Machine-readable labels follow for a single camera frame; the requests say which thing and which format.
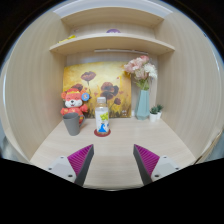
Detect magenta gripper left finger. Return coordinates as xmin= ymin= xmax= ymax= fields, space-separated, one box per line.
xmin=46 ymin=144 xmax=94 ymax=186

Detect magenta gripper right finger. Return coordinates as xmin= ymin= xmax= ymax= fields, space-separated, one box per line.
xmin=133 ymin=144 xmax=180 ymax=185

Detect clear plastic water bottle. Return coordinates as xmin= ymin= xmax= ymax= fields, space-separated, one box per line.
xmin=95 ymin=97 xmax=109 ymax=134

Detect dark red round coaster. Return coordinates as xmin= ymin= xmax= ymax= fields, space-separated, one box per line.
xmin=94 ymin=129 xmax=111 ymax=137

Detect grey mug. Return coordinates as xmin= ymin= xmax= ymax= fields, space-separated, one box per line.
xmin=63 ymin=113 xmax=85 ymax=136

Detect small potted plant left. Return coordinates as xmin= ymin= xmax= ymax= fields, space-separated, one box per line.
xmin=150 ymin=106 xmax=158 ymax=122

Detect small potted plant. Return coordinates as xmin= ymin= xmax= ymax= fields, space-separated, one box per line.
xmin=150 ymin=106 xmax=158 ymax=122
xmin=157 ymin=104 xmax=164 ymax=120

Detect teal ceramic vase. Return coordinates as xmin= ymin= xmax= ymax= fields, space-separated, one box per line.
xmin=135 ymin=90 xmax=149 ymax=120

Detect small potted plant right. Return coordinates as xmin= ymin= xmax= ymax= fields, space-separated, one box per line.
xmin=157 ymin=104 xmax=164 ymax=120

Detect red plush toy figure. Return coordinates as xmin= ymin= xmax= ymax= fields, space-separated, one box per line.
xmin=60 ymin=88 xmax=90 ymax=116

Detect yellow poppy flower painting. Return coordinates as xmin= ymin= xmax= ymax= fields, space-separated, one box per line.
xmin=63 ymin=61 xmax=131 ymax=118

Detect pink white artificial flowers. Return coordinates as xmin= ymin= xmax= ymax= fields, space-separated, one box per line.
xmin=124 ymin=55 xmax=157 ymax=90

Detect wooden shelf board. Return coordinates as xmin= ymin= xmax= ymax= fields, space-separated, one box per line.
xmin=49 ymin=33 xmax=175 ymax=55

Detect yellow object on shelf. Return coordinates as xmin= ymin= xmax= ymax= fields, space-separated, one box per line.
xmin=58 ymin=35 xmax=76 ymax=43

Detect purple round object on shelf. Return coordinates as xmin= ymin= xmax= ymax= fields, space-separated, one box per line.
xmin=106 ymin=29 xmax=121 ymax=33

